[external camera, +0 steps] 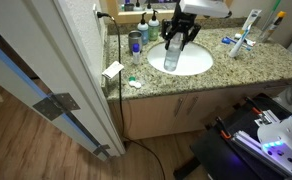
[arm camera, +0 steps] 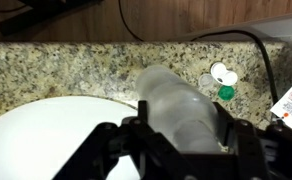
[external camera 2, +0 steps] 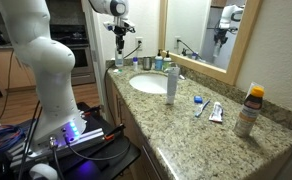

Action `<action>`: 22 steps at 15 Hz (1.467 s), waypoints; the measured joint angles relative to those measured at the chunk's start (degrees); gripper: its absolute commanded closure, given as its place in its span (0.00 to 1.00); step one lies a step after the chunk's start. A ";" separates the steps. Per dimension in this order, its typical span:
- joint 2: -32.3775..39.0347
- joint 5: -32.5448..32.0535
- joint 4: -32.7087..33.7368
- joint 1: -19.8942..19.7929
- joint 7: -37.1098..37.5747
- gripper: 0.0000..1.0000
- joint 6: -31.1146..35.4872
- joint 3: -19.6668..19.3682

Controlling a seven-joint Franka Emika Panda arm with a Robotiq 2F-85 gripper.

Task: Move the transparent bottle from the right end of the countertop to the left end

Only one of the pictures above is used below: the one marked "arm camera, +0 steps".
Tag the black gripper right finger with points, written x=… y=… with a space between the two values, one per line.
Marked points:
x=272 y=153

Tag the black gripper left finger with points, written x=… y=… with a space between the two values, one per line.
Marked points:
x=119 y=150

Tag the transparent plastic bottle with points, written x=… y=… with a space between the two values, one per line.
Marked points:
x=176 y=100

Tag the green lens case cap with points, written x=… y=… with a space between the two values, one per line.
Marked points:
x=226 y=93

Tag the white sink basin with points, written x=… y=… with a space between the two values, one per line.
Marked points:
x=36 y=140

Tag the white contact lens case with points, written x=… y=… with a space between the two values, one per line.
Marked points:
x=227 y=77

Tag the translucent lens case cap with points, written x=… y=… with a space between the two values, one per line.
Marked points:
x=206 y=81

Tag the black robot cart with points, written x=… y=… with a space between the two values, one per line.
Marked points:
x=46 y=13

